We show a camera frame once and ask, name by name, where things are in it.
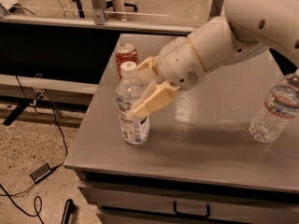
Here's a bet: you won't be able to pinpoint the metal bracket post right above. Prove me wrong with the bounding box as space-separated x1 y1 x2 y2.
208 0 224 20

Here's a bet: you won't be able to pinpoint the black drawer handle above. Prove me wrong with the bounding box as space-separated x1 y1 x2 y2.
173 202 211 219

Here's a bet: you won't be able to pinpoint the black tool on floor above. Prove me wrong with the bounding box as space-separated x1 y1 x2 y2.
61 199 76 224

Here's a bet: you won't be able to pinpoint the grey drawer cabinet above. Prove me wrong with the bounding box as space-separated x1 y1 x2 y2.
78 173 299 224

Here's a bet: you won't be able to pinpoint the clear bottle blue label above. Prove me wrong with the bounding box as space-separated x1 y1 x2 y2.
115 62 150 145

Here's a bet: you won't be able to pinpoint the black power adapter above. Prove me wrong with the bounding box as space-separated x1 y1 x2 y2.
30 163 51 183

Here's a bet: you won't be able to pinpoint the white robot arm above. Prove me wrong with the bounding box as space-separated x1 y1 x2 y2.
131 0 299 119

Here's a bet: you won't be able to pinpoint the red soda can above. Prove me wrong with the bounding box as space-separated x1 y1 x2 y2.
115 43 138 78

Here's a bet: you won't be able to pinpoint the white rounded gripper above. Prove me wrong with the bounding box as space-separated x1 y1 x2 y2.
130 36 206 119

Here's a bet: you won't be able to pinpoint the black office chair base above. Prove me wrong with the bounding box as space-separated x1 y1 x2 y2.
106 0 138 12

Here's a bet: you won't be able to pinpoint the metal bracket post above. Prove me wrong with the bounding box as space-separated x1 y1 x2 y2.
91 0 106 25
208 0 224 20

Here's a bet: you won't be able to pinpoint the clear bottle red label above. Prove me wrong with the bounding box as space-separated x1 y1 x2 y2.
249 69 299 144

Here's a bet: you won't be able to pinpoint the person's leg beige trousers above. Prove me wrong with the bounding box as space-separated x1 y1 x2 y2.
112 0 127 21

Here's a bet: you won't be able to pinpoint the metal bracket post left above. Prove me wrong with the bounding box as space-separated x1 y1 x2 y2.
91 0 106 25

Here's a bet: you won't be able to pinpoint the black floor cable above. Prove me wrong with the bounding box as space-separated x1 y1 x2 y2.
0 75 69 224

